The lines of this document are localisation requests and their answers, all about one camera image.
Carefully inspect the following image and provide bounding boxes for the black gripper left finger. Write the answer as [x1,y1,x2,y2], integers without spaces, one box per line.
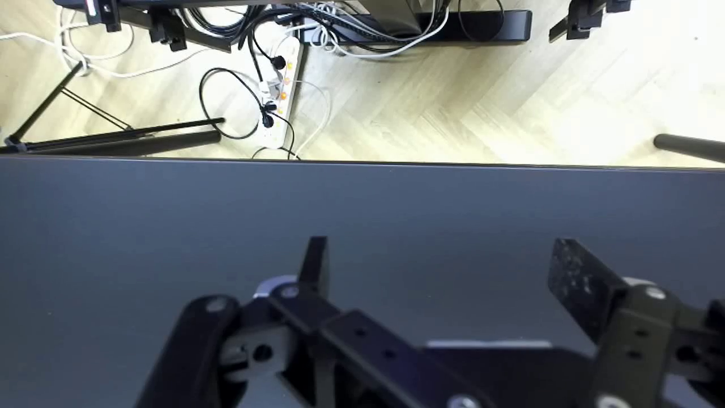
[136,236,497,408]

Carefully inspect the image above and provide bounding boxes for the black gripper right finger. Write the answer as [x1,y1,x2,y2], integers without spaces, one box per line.
[549,239,725,408]

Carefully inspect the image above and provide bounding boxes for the black pole at right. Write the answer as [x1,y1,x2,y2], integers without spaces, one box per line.
[652,134,725,164]

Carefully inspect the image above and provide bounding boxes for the black tripod stand legs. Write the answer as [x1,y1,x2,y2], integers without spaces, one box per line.
[0,61,227,159]

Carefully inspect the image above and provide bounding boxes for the black flat stand base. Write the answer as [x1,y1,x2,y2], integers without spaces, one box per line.
[436,9,533,46]

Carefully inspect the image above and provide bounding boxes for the black looped floor cable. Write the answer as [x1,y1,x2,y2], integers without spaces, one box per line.
[198,44,303,164]

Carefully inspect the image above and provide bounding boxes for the white floor cable bundle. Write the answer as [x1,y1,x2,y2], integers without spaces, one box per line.
[0,0,455,86]

